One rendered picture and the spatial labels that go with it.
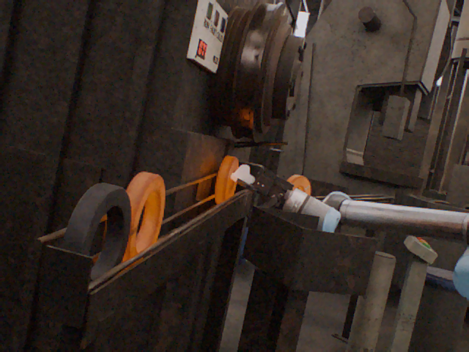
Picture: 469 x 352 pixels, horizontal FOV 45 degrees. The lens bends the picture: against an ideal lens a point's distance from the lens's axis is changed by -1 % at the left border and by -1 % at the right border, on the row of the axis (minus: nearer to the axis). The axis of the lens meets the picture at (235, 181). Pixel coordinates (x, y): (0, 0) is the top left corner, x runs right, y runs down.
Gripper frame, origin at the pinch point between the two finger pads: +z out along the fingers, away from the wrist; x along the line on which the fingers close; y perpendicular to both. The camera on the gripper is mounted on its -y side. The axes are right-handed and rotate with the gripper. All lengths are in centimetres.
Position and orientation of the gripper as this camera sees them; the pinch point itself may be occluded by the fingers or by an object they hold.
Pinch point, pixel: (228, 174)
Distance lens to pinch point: 181.2
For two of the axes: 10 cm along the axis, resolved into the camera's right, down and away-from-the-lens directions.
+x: -2.0, 0.2, -9.8
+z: -8.6, -4.8, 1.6
